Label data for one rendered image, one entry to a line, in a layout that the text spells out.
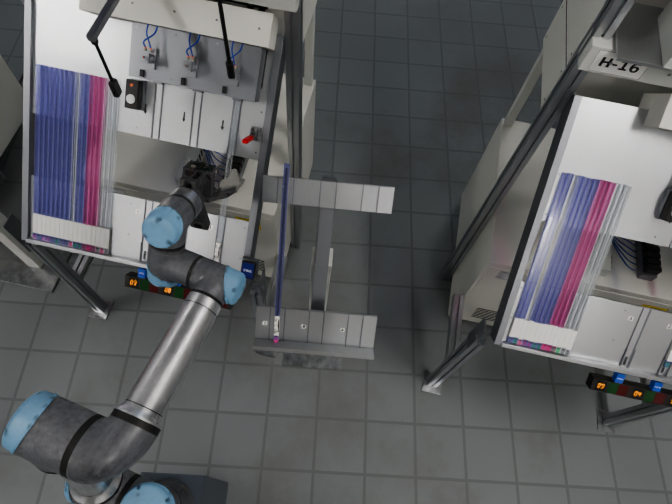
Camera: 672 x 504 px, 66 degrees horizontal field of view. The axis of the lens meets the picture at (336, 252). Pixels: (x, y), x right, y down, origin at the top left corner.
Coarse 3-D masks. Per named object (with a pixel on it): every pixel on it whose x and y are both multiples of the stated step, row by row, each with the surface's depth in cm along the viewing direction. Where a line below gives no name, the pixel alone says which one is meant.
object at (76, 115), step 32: (64, 96) 142; (96, 96) 141; (64, 128) 145; (96, 128) 144; (64, 160) 147; (96, 160) 146; (64, 192) 150; (96, 192) 149; (64, 224) 153; (96, 224) 152
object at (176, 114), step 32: (64, 0) 136; (64, 32) 138; (128, 32) 137; (64, 64) 141; (96, 64) 140; (128, 64) 139; (160, 96) 141; (192, 96) 140; (224, 96) 139; (128, 128) 144; (160, 128) 143; (192, 128) 142; (224, 128) 141
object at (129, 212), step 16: (32, 176) 151; (32, 192) 152; (32, 208) 154; (128, 208) 151; (144, 208) 150; (32, 224) 155; (112, 224) 153; (128, 224) 152; (224, 224) 149; (240, 224) 149; (112, 240) 154; (128, 240) 154; (144, 240) 153; (192, 240) 152; (208, 240) 151; (224, 240) 151; (240, 240) 150; (128, 256) 155; (144, 256) 155; (208, 256) 152; (224, 256) 152; (240, 256) 152
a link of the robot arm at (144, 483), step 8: (136, 480) 126; (144, 480) 127; (152, 480) 130; (128, 488) 124; (136, 488) 122; (144, 488) 123; (152, 488) 123; (160, 488) 124; (168, 488) 130; (120, 496) 123; (128, 496) 121; (136, 496) 122; (144, 496) 122; (152, 496) 122; (160, 496) 123; (168, 496) 124; (176, 496) 131
